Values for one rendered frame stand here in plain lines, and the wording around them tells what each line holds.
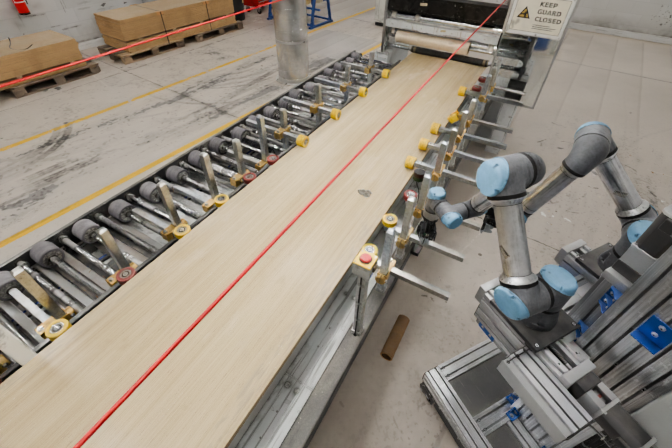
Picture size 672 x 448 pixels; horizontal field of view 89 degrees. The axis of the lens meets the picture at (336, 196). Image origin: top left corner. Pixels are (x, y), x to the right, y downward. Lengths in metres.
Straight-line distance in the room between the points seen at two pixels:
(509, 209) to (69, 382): 1.61
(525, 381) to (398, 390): 1.03
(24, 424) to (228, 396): 0.65
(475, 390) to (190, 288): 1.57
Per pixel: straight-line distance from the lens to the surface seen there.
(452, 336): 2.61
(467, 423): 2.17
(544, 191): 1.66
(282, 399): 1.68
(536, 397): 1.50
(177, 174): 2.43
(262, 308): 1.55
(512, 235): 1.23
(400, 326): 2.46
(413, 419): 2.35
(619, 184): 1.77
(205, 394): 1.45
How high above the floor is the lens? 2.21
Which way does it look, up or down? 41 degrees down
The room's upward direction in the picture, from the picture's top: 1 degrees clockwise
